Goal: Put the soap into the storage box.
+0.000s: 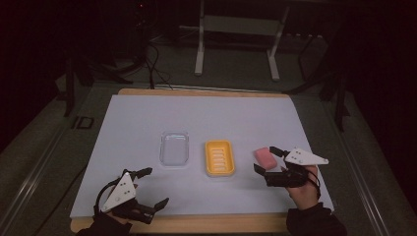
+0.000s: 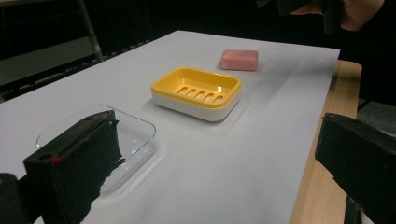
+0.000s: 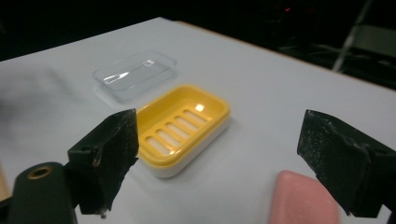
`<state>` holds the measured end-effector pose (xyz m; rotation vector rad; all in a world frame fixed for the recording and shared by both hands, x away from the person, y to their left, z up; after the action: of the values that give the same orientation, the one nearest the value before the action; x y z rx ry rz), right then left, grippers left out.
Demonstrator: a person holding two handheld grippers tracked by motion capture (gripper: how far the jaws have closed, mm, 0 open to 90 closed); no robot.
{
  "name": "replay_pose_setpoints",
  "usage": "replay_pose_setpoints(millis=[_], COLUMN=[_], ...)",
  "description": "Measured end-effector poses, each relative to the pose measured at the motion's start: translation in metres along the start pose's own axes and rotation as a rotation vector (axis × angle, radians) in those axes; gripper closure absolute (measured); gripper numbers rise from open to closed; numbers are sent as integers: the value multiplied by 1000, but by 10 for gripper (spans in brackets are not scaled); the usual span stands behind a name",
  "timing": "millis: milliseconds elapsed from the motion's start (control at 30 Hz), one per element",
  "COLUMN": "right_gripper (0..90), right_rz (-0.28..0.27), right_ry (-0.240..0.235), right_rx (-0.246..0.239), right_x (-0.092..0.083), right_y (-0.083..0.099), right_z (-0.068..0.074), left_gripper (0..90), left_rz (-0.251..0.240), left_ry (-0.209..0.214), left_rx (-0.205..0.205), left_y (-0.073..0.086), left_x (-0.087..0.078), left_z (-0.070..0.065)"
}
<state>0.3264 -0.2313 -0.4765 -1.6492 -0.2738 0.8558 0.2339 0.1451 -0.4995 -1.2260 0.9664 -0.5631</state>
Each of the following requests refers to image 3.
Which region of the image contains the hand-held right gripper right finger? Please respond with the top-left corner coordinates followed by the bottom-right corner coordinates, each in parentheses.
top-left (296, 108), bottom-right (396, 218)

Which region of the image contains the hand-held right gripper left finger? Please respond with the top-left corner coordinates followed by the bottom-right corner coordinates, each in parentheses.
top-left (64, 108), bottom-right (140, 218)

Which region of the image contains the pink soap bar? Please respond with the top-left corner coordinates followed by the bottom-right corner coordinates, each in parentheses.
top-left (268, 169), bottom-right (342, 224)

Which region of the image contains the yellow and white soap dish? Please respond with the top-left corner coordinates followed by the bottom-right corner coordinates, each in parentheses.
top-left (135, 83), bottom-right (232, 179)

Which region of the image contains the clear plastic soap dish lid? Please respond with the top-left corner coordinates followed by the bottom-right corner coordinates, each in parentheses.
top-left (92, 50), bottom-right (177, 104)

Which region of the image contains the metal stand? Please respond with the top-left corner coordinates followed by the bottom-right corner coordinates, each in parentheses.
top-left (332, 0), bottom-right (396, 73)

